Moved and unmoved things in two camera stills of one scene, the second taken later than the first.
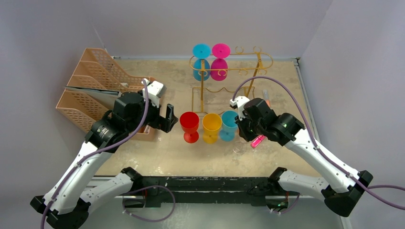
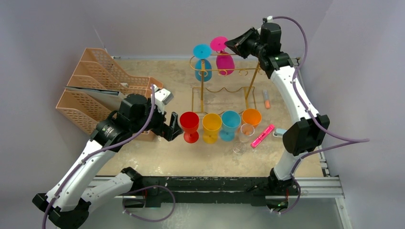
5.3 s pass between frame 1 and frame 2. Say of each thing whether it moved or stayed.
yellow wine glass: stayed
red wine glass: stayed
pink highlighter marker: stayed
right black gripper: moved
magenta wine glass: moved
